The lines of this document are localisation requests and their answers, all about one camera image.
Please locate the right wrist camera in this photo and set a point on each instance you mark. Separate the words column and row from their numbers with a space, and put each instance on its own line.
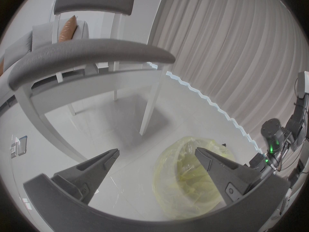
column 257, row 160

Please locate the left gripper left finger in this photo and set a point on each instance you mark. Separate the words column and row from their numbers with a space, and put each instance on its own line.
column 82, row 177

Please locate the pale grey sofa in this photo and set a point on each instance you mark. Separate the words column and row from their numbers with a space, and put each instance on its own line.
column 41, row 37

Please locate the grey chair with white legs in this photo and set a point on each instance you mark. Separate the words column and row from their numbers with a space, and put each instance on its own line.
column 96, row 52

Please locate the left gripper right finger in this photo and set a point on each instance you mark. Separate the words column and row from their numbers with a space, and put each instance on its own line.
column 227, row 175

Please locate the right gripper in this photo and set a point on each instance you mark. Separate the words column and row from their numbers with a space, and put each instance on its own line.
column 270, row 168

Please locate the orange cushion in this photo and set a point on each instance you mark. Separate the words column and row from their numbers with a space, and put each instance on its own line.
column 1, row 66
column 68, row 29

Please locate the yellow plastic bag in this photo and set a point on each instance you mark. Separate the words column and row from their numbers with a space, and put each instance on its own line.
column 169, row 177

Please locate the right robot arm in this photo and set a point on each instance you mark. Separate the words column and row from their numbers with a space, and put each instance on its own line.
column 272, row 132

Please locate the white curtain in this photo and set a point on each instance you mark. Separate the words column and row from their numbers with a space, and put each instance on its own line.
column 229, row 45

